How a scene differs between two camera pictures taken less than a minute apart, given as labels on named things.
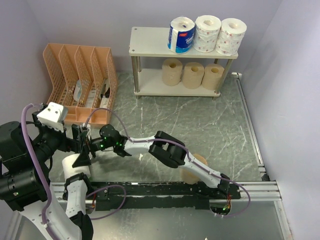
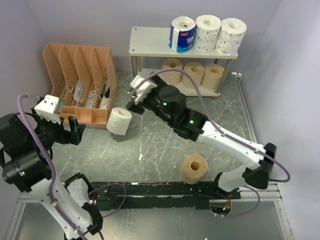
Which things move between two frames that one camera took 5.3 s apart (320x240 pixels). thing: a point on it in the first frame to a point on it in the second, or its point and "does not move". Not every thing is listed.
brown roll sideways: (172, 71) does not move
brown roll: (189, 175) does not move
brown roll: (193, 75) does not move
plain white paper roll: (69, 171) to (119, 120)
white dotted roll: (231, 36) does not move
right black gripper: (84, 158) to (139, 108)
